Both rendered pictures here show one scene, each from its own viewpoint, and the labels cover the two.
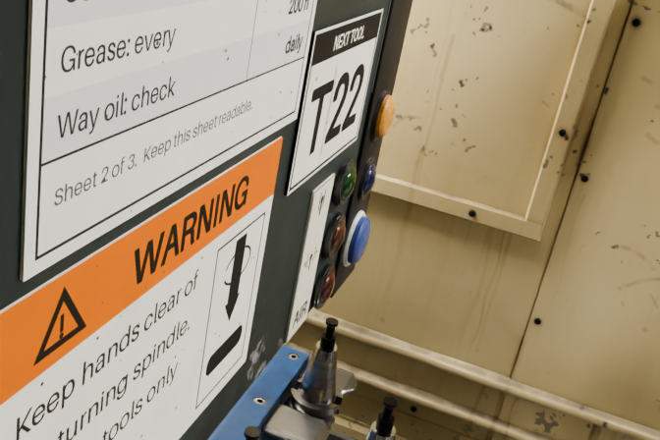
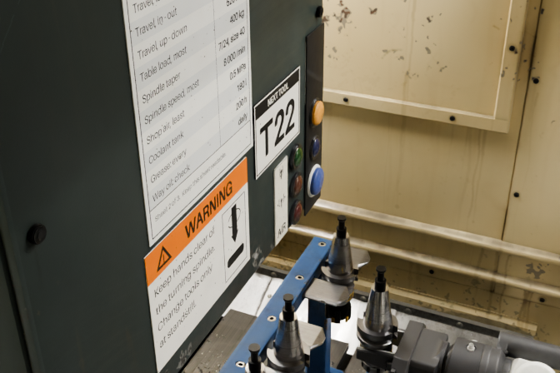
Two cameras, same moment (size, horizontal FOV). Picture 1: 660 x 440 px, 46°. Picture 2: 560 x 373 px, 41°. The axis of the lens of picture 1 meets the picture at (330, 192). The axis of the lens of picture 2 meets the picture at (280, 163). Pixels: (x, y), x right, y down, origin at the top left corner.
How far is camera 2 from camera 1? 34 cm
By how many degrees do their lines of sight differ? 11
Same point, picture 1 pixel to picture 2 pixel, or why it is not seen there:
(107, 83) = (165, 178)
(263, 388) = (302, 268)
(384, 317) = (398, 205)
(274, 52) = (232, 128)
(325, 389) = (344, 265)
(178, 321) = (208, 247)
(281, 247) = (259, 201)
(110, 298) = (178, 245)
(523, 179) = (488, 87)
